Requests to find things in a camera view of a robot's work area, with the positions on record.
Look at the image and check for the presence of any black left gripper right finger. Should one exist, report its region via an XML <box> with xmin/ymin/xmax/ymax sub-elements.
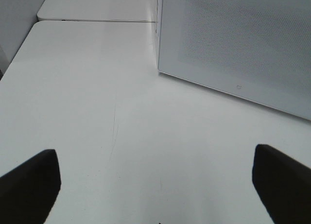
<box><xmin>252</xmin><ymin>144</ymin><xmax>311</xmax><ymax>224</ymax></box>

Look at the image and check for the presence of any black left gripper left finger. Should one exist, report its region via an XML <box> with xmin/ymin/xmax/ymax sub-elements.
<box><xmin>0</xmin><ymin>149</ymin><xmax>61</xmax><ymax>224</ymax></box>

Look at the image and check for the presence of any white microwave door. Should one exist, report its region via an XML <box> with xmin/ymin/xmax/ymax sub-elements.
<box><xmin>157</xmin><ymin>0</ymin><xmax>311</xmax><ymax>125</ymax></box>

